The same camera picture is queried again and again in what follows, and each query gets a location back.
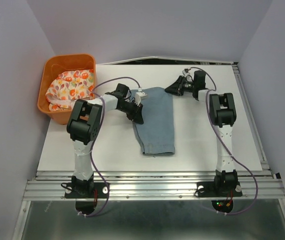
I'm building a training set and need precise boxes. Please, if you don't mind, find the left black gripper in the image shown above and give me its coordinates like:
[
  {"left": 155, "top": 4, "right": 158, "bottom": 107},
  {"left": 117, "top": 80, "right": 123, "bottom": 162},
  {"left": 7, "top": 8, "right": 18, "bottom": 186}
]
[{"left": 117, "top": 99, "right": 143, "bottom": 124}]

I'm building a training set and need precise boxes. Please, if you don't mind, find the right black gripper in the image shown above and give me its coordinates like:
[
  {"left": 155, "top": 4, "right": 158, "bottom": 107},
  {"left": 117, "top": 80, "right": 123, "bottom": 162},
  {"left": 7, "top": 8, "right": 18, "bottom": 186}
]
[{"left": 164, "top": 75, "right": 196, "bottom": 96}]

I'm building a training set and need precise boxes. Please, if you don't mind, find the blue denim skirt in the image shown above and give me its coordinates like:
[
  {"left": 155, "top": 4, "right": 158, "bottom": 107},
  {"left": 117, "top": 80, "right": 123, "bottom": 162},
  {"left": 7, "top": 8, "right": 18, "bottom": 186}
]
[{"left": 133, "top": 87, "right": 176, "bottom": 156}]

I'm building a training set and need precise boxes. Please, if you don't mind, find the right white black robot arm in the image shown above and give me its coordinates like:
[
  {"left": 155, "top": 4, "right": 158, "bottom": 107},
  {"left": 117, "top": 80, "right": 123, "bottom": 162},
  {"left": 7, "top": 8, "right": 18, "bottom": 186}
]
[{"left": 165, "top": 68, "right": 239, "bottom": 198}]

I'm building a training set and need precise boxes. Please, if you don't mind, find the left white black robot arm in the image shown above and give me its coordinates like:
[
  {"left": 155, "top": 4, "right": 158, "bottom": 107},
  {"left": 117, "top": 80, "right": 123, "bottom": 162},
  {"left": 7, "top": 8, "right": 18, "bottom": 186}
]
[{"left": 61, "top": 83, "right": 148, "bottom": 199}]

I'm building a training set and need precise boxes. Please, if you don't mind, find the floral orange white skirt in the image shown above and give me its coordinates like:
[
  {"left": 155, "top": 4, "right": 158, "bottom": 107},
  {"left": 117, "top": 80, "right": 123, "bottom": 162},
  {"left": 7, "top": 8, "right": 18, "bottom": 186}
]
[{"left": 45, "top": 69, "right": 95, "bottom": 112}]

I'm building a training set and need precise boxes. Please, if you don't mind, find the orange plastic basket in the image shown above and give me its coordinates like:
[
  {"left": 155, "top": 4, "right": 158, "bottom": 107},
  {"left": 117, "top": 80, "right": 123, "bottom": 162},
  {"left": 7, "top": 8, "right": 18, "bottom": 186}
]
[{"left": 37, "top": 53, "right": 99, "bottom": 125}]

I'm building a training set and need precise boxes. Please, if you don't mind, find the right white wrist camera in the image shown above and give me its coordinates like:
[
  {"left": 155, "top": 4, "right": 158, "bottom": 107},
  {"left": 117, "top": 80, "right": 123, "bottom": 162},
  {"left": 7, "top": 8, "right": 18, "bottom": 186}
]
[{"left": 182, "top": 68, "right": 191, "bottom": 77}]

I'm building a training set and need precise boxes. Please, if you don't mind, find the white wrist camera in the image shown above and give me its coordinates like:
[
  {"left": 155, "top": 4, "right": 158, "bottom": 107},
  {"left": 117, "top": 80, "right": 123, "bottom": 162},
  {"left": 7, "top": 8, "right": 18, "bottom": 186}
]
[
  {"left": 134, "top": 87, "right": 148, "bottom": 105},
  {"left": 182, "top": 68, "right": 191, "bottom": 77}
]

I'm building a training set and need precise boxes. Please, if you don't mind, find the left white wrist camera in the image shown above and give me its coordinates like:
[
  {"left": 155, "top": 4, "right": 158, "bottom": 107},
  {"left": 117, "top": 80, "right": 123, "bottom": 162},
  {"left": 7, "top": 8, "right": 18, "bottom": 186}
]
[{"left": 134, "top": 87, "right": 148, "bottom": 105}]

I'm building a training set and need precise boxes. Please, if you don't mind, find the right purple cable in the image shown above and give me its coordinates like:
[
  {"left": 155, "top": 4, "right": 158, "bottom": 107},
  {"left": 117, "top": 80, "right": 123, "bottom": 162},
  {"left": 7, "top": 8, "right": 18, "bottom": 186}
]
[{"left": 182, "top": 66, "right": 260, "bottom": 216}]

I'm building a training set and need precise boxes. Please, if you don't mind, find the purple cable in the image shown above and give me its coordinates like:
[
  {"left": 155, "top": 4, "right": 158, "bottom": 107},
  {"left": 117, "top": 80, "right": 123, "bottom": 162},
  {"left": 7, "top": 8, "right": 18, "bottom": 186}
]
[
  {"left": 182, "top": 66, "right": 260, "bottom": 216},
  {"left": 91, "top": 76, "right": 143, "bottom": 218}
]

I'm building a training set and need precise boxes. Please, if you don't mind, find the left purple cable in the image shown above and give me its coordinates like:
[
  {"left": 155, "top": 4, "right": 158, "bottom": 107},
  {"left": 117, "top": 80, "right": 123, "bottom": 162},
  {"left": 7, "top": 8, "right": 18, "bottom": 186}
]
[{"left": 91, "top": 76, "right": 143, "bottom": 218}]

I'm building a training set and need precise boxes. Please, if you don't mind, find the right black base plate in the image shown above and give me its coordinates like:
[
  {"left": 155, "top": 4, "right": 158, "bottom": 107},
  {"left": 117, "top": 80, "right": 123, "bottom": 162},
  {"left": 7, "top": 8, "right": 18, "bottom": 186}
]
[{"left": 194, "top": 181, "right": 243, "bottom": 198}]

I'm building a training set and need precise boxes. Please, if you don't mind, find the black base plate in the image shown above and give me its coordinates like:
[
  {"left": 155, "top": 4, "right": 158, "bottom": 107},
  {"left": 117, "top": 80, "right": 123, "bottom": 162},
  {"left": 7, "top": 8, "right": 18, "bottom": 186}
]
[
  {"left": 194, "top": 181, "right": 243, "bottom": 198},
  {"left": 61, "top": 182, "right": 109, "bottom": 199}
]

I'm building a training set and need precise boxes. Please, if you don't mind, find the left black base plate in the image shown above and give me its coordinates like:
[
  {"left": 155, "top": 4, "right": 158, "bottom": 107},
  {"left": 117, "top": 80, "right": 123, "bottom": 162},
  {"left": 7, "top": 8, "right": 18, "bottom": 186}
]
[{"left": 61, "top": 182, "right": 109, "bottom": 199}]

